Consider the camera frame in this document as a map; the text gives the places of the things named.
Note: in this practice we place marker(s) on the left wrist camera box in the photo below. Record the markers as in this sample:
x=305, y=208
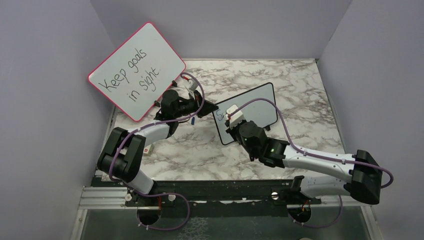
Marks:
x=191, y=86

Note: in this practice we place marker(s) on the black framed whiteboard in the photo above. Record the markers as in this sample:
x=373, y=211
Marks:
x=261, y=112

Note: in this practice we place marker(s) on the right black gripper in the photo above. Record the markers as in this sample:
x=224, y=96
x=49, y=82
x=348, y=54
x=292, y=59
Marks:
x=231, y=131

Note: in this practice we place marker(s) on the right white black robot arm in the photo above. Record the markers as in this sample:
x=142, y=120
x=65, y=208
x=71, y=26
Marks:
x=356, y=175

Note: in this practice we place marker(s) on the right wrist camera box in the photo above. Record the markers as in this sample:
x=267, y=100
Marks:
x=233, y=116

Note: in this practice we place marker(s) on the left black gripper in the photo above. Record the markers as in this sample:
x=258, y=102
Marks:
x=207, y=108

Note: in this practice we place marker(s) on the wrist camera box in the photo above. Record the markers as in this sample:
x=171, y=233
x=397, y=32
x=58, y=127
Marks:
x=233, y=116
x=191, y=86

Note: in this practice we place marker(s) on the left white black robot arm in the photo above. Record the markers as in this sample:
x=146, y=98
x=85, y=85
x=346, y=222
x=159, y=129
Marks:
x=123, y=151

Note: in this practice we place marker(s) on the pink framed whiteboard with writing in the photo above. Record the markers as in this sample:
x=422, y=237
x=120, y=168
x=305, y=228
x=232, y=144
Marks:
x=138, y=72

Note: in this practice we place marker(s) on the small white red box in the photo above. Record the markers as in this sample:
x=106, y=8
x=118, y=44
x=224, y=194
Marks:
x=148, y=150

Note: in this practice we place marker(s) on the black aluminium mounting rail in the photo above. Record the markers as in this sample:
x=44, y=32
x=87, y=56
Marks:
x=205, y=199

